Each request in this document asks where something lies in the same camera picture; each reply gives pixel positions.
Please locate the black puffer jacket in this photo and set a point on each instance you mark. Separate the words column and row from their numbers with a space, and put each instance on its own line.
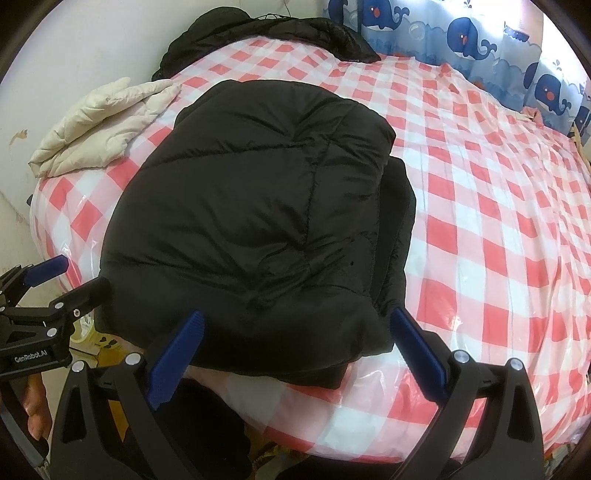
column 249, row 207

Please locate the yellow patterned object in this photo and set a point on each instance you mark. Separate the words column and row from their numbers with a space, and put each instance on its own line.
column 106, row 344

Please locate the small pink cloth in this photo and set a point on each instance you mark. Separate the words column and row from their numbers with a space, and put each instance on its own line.
column 533, row 114

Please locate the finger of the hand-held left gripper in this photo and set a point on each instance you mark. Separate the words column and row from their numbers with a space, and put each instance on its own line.
column 48, row 270
column 85, row 295

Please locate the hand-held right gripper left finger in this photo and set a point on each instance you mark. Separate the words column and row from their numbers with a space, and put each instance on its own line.
column 178, row 355

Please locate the red white checked bed sheet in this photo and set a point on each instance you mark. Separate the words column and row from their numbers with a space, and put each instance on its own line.
column 485, row 230

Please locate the blue whale print curtain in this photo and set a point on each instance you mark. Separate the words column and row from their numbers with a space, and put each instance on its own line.
column 461, row 32

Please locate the person's left hand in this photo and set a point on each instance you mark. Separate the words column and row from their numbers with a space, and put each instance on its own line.
column 37, row 406

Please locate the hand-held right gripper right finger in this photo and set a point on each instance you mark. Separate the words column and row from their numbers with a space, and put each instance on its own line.
column 418, row 355

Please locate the black hooded coat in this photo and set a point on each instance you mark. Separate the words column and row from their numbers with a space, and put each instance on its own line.
column 277, row 32

